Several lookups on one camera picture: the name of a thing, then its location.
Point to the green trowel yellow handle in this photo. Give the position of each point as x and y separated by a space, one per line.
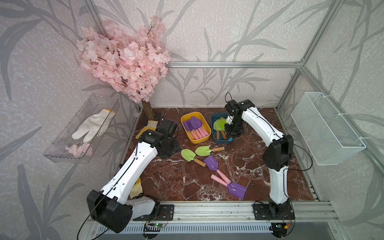
220 123

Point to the green square shovel wooden handle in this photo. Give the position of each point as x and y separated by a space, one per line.
216 129

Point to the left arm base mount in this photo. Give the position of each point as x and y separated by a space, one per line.
161 211

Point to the yellow storage box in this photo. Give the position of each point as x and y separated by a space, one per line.
206 126

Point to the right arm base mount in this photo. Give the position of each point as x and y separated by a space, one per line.
274 211

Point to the black and yellow glove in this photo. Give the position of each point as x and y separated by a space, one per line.
136 189

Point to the yellow rubber glove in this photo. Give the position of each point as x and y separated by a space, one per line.
151 125

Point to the purple square shovel pink handle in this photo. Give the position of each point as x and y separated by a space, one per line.
235 189
195 130
213 165

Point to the aluminium front rail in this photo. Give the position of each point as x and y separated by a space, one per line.
242 212

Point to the white cotton glove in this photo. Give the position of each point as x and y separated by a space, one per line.
94 126

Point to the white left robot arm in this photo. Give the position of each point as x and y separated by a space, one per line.
112 206

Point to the white wire mesh basket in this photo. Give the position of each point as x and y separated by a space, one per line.
328 135

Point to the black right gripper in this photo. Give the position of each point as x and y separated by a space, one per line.
229 133

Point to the pink cherry blossom tree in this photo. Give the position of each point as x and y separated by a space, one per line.
131 64

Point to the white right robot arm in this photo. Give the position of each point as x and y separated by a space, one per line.
277 156

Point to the clear acrylic wall shelf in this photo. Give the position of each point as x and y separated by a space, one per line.
78 141

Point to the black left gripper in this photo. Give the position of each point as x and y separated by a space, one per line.
177 147

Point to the pink blossom sprig on shelf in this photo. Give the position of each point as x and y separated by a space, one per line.
80 150

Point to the dark teal storage box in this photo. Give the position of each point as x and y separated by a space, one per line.
219 140

